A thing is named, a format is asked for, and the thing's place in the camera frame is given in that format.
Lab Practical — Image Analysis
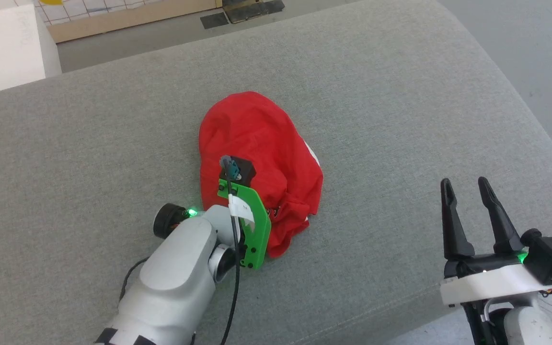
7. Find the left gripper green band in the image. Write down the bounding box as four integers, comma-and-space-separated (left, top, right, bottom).
217, 178, 272, 269

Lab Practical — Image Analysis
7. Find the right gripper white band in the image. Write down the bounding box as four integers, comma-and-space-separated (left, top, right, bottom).
439, 176, 546, 308

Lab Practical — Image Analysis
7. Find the red garment with white trim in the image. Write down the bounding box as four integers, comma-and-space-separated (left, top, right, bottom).
198, 91, 324, 259

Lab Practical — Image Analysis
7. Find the grey fabric sofa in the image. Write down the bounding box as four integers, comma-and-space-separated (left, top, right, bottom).
0, 0, 552, 345

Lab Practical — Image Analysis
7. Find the small black floor mat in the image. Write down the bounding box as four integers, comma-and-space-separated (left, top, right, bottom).
200, 11, 230, 30

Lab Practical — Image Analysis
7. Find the dark metal floor plate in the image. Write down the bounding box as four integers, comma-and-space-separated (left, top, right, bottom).
222, 0, 286, 24

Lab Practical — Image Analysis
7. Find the light wooden baseboard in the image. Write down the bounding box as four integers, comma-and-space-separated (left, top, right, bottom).
46, 0, 223, 44

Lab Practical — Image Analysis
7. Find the white cabinet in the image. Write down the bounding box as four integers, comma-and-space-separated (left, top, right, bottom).
0, 4, 62, 99

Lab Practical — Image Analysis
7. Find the white cable label tape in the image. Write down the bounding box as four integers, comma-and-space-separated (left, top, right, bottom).
228, 194, 256, 227

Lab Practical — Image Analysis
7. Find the black left camera cable teal plug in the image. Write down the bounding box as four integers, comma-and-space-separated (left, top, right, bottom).
219, 155, 242, 345

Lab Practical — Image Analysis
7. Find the thin black arm cable loop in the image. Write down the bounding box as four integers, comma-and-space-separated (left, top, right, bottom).
119, 257, 150, 302

